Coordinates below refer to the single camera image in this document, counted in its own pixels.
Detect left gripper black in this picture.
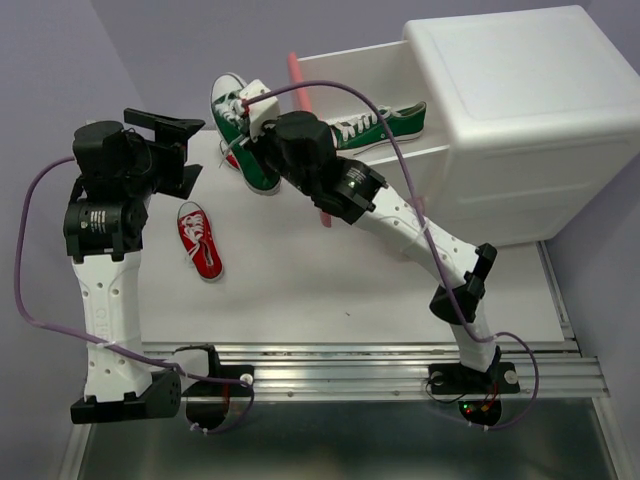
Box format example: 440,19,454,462
126,108,207,198

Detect green sneaker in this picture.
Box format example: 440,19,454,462
210,72,280,196
329,102,427,155

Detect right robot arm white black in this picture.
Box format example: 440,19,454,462
253,111,500,390

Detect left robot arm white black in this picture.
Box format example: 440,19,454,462
63,108,205,424

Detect white shoe cabinet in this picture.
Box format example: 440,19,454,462
404,5,639,245

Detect red sneaker far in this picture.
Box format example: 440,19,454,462
219,140,241,172

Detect red sneaker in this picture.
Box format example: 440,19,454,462
219,140,241,172
176,201,224,282

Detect red sneaker near left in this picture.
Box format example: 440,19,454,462
176,201,224,282

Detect aluminium mounting rail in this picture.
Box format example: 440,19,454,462
142,325,609,402

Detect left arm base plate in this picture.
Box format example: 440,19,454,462
169,344,255,436

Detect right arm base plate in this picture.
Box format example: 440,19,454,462
425,362,521,429

